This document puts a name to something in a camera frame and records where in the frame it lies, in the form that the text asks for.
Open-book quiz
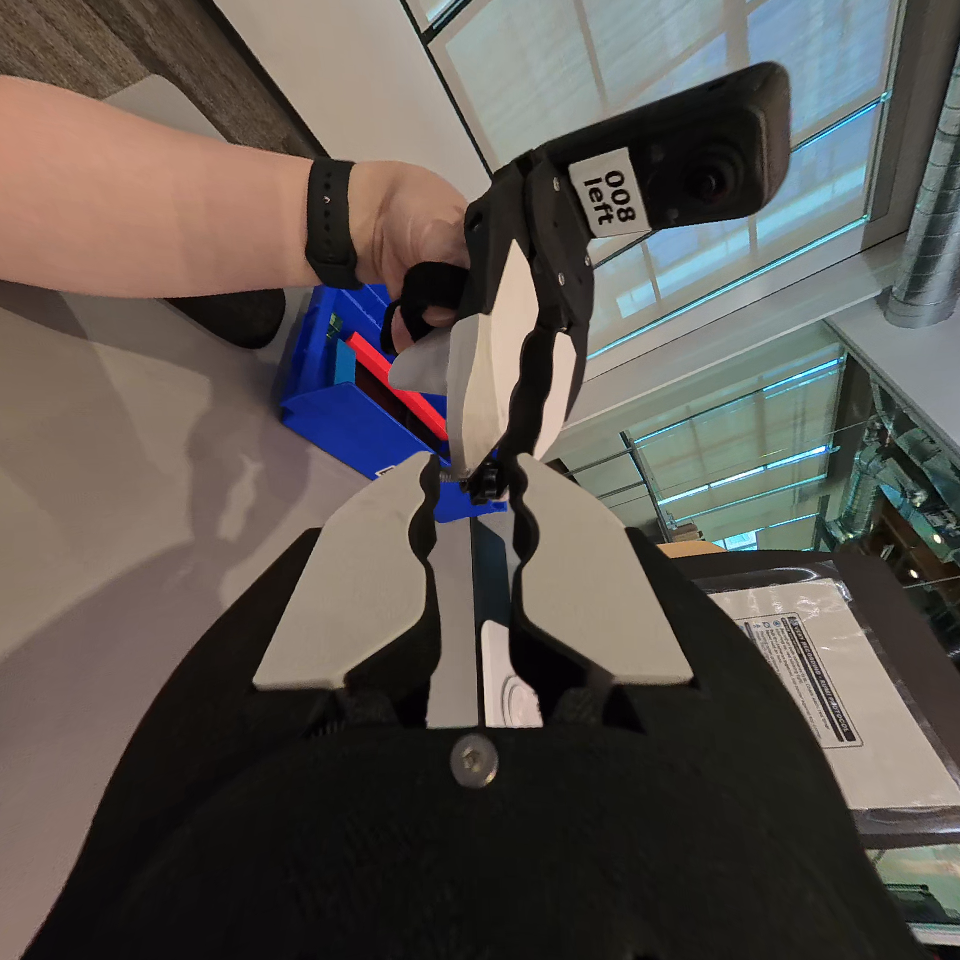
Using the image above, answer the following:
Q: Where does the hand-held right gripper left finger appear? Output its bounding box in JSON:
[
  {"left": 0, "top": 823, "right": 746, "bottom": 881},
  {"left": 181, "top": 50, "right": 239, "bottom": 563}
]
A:
[{"left": 252, "top": 451, "right": 442, "bottom": 725}]

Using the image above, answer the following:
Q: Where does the person's left forearm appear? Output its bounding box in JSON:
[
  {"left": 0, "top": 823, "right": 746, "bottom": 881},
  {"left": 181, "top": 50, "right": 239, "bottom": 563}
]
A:
[{"left": 0, "top": 75, "right": 316, "bottom": 301}]

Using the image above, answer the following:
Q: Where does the blue plastic bin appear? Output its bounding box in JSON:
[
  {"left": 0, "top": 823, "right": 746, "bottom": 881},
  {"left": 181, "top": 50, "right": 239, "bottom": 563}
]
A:
[{"left": 279, "top": 283, "right": 513, "bottom": 524}]

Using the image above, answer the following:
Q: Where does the red flat bar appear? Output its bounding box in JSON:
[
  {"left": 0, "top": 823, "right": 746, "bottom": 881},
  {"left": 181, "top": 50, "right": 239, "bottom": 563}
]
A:
[{"left": 345, "top": 331, "right": 451, "bottom": 445}]

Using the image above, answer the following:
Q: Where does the person's left hand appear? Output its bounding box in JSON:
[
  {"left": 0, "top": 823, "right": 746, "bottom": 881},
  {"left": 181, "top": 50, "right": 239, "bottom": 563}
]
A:
[{"left": 348, "top": 161, "right": 475, "bottom": 354}]

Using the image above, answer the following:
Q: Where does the large grid window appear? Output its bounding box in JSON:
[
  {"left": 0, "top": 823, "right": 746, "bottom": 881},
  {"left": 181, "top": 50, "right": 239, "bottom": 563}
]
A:
[{"left": 401, "top": 0, "right": 901, "bottom": 354}]

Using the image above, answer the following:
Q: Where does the white instruction sheet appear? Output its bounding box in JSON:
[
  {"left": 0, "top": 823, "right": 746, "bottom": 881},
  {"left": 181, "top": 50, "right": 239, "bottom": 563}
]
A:
[{"left": 708, "top": 577, "right": 960, "bottom": 811}]

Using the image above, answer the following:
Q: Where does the black wristband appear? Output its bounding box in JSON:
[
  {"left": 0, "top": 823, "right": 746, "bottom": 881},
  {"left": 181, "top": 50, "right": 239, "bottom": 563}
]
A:
[{"left": 303, "top": 157, "right": 366, "bottom": 291}]

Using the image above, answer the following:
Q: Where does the black knob screw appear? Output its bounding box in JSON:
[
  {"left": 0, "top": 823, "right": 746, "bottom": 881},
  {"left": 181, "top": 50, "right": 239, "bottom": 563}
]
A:
[{"left": 437, "top": 463, "right": 510, "bottom": 502}]

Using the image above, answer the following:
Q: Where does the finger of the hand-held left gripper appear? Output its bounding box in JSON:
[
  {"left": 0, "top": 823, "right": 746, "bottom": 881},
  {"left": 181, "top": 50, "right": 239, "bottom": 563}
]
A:
[
  {"left": 510, "top": 322, "right": 588, "bottom": 465},
  {"left": 446, "top": 240, "right": 543, "bottom": 474}
]

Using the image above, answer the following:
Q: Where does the silver ventilation duct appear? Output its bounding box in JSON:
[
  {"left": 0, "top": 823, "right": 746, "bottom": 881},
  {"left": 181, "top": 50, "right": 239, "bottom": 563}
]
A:
[{"left": 885, "top": 45, "right": 960, "bottom": 329}]

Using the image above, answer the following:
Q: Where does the instruction sheet on stand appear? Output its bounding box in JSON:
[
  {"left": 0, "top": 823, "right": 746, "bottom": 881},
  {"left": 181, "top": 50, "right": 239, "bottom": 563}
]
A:
[{"left": 671, "top": 551, "right": 960, "bottom": 852}]

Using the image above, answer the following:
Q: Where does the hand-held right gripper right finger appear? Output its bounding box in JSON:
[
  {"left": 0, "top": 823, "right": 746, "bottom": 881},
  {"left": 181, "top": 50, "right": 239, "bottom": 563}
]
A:
[{"left": 508, "top": 454, "right": 696, "bottom": 727}]

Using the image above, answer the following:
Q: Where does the grey desk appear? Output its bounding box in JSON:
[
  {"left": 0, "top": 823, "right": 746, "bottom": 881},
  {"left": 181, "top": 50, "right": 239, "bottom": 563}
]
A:
[{"left": 0, "top": 75, "right": 519, "bottom": 960}]

